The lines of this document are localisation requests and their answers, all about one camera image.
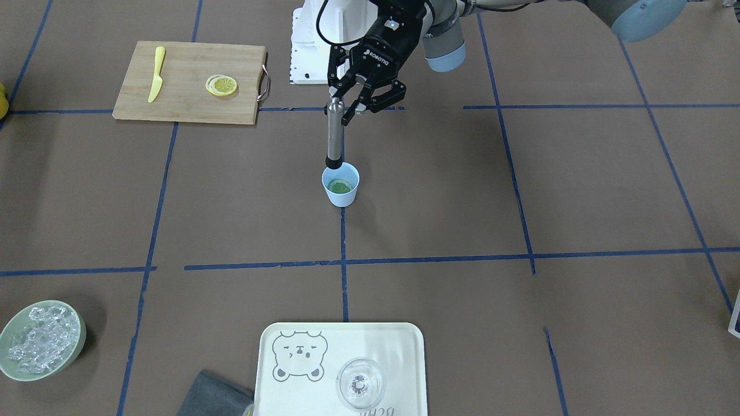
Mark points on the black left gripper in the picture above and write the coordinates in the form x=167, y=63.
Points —
x=386, y=48

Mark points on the metal muddler black cap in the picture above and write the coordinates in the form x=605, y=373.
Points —
x=335, y=133

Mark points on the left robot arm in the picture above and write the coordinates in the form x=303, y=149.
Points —
x=443, y=44

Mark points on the light blue plastic cup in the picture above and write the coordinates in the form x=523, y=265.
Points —
x=348, y=172

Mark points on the bamboo cutting board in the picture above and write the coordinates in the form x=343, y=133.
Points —
x=183, y=97

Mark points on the yellow plastic knife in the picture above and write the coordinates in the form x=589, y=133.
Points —
x=157, y=81

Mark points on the cream bear serving tray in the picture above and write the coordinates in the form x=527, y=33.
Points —
x=298, y=364

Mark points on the clear wine glass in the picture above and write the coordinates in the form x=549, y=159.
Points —
x=360, y=384

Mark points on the grey folded cloth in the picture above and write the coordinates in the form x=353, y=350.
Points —
x=210, y=395

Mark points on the green bowl of ice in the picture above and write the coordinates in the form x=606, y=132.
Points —
x=41, y=340

